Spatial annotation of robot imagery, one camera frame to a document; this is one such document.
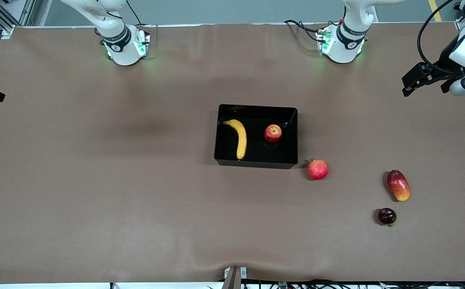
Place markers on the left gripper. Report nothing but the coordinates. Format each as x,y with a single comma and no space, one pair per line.
444,61

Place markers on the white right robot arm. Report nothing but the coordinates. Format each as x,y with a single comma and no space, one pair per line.
122,50

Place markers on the yellow banana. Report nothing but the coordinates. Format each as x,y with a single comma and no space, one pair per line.
241,138

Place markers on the red yellow mango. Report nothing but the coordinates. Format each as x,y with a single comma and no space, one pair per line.
399,186

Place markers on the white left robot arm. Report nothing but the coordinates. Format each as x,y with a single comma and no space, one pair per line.
346,48

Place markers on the dark purple mangosteen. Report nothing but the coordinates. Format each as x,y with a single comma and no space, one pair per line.
387,216

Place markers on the grey table clamp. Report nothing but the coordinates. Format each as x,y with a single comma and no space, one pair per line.
234,275

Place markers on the red apple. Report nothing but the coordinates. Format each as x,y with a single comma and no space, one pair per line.
273,133

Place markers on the brown table cloth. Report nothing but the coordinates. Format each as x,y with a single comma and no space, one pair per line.
136,200

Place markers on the black plastic box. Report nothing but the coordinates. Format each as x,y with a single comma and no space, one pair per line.
272,154

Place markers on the red pomegranate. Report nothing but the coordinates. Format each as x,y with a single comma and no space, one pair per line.
317,169

